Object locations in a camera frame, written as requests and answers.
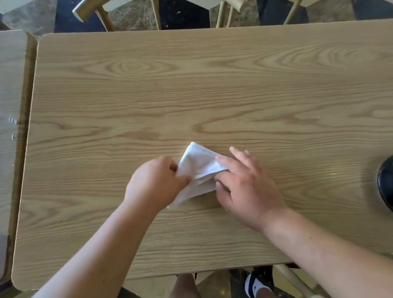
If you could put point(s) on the person's right hand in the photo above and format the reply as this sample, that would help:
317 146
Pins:
250 192

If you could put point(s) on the person's left hand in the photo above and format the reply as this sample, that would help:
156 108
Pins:
150 184

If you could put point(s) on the person's right thumb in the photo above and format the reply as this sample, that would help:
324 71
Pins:
222 193

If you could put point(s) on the person's right middle finger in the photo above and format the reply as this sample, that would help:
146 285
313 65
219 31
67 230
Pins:
241 155

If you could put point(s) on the person's left fingers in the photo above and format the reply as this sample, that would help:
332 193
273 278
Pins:
176 174

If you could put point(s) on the white paper napkin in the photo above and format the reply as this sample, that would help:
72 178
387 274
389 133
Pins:
199 167

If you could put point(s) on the person's right forearm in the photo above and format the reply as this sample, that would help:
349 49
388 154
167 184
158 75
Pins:
333 263

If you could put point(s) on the person's left forearm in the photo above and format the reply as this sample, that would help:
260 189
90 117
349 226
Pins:
76 281

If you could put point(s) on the white sock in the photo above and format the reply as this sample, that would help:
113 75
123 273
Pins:
256 286

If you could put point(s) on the person's left leg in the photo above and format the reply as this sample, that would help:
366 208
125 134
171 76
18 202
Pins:
182 294

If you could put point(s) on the light wooden table leg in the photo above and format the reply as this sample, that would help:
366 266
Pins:
304 288

